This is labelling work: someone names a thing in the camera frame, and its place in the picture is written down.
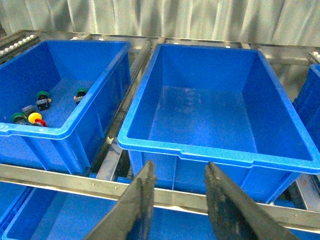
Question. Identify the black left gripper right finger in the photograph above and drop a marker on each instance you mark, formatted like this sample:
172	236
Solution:
225	199

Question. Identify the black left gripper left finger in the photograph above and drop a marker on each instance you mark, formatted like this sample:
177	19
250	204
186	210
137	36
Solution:
131	217

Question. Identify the blue bin with buttons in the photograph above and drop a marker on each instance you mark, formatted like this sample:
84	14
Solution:
74	133

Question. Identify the lower blue bin right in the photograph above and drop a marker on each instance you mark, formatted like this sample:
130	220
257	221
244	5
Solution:
177	225

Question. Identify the empty blue target bin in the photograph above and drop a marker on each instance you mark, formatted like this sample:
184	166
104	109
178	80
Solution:
201	104

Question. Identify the lower blue bin left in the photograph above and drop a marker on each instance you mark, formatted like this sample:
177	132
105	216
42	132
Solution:
12	196

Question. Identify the red button near green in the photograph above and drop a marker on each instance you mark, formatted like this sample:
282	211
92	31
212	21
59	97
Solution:
40	123

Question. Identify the far right blue bin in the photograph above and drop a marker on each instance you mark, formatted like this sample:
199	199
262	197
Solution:
307	103

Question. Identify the green button centre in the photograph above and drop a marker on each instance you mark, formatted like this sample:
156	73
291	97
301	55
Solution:
80	93

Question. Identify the green button far left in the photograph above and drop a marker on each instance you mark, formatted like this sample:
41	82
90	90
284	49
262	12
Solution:
43	100

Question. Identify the green button front left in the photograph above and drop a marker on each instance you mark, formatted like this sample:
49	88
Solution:
19	118

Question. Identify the metal rack frame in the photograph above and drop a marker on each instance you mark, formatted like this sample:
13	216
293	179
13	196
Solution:
306	219

